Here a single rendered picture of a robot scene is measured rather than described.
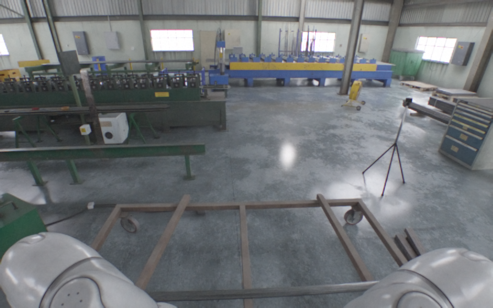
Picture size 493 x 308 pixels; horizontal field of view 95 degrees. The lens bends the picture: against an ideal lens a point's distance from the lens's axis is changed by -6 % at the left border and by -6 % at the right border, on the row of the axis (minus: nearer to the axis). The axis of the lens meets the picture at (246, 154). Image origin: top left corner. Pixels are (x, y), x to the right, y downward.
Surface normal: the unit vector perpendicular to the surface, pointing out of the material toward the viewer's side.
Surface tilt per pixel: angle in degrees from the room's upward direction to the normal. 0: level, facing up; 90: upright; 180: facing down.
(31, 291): 46
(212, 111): 90
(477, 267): 10
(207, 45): 90
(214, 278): 0
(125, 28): 90
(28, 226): 90
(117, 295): 58
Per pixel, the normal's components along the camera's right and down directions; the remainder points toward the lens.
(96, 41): 0.11, 0.46
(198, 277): 0.01, -0.89
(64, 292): 0.06, -0.60
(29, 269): -0.18, -0.64
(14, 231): 0.92, 0.18
